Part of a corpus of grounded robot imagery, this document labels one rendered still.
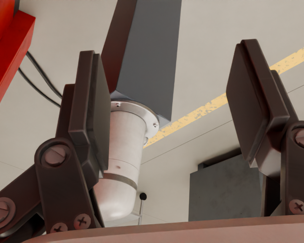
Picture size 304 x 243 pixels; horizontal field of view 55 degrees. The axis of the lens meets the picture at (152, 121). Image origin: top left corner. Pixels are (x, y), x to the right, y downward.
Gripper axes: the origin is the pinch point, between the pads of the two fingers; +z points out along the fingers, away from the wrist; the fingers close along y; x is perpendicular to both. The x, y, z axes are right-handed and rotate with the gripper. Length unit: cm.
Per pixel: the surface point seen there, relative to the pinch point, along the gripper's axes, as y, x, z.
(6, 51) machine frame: -77, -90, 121
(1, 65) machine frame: -77, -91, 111
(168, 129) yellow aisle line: 12, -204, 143
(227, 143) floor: 65, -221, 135
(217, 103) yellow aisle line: 49, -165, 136
